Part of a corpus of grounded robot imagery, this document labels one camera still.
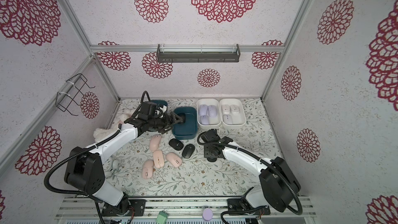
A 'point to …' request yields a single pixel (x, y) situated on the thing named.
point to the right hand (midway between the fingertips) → (208, 150)
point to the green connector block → (162, 218)
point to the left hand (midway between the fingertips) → (178, 123)
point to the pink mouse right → (174, 159)
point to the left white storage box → (214, 123)
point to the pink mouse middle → (158, 159)
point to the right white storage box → (238, 120)
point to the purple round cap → (207, 214)
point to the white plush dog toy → (100, 133)
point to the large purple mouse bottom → (212, 111)
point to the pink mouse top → (155, 142)
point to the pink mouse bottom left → (147, 169)
